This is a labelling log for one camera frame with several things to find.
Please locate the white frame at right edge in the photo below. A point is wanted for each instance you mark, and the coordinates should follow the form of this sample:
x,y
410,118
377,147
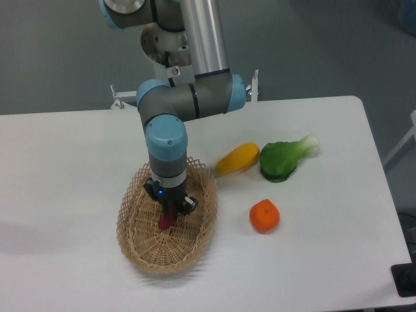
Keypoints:
x,y
404,145

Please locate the black device at table edge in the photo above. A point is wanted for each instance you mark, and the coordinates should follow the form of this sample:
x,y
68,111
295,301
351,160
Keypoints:
x,y
404,279

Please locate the orange tangerine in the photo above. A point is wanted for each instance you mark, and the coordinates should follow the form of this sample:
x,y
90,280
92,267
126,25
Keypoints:
x,y
264,216

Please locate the yellow mango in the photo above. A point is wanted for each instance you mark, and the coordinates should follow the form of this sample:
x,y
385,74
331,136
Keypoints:
x,y
241,158

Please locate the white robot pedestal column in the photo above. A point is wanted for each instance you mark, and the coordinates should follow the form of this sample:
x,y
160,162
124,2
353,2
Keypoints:
x,y
169,54

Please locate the green bok choy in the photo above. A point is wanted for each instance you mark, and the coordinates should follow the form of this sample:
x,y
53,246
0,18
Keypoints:
x,y
280,159

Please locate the oval wicker basket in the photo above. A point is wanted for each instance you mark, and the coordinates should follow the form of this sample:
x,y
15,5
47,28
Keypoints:
x,y
158,251

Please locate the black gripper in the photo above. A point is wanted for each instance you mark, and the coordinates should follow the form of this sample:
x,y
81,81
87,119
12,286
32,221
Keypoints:
x,y
176,197

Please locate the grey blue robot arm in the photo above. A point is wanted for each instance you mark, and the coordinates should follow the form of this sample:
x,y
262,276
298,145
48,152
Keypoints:
x,y
164,109

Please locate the purple sweet potato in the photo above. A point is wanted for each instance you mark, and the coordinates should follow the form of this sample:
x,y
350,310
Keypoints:
x,y
168,219

